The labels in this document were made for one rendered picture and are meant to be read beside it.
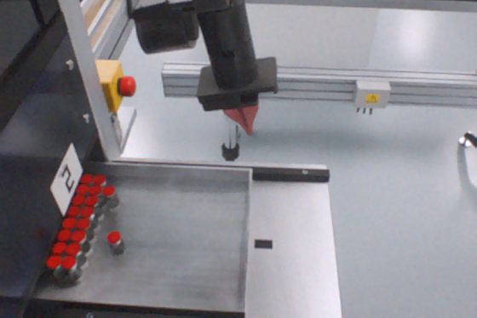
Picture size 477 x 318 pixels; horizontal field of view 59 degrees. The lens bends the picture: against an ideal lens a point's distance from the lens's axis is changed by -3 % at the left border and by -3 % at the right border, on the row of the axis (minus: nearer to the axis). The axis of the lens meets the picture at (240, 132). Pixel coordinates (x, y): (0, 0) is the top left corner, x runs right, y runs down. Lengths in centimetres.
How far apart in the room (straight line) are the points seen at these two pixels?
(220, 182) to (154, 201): 12
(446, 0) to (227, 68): 110
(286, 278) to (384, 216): 127
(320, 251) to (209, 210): 20
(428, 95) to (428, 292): 73
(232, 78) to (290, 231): 31
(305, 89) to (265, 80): 110
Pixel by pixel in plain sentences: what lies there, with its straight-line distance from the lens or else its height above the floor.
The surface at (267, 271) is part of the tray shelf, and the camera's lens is 69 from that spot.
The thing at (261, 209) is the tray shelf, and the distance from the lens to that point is 75.
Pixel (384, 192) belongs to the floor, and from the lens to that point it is 201.
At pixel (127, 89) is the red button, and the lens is 82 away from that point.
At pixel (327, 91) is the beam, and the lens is 166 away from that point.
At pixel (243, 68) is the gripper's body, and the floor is 119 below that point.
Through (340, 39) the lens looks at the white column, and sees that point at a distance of 223.
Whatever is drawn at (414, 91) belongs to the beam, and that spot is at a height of 50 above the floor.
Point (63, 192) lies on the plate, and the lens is 65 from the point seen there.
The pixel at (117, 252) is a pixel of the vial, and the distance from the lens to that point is 71.
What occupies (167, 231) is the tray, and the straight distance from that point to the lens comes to 73.
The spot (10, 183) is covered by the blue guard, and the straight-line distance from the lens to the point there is 53.
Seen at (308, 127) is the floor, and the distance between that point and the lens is 222.
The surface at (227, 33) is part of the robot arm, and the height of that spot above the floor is 123.
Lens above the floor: 148
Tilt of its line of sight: 43 degrees down
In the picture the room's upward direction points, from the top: straight up
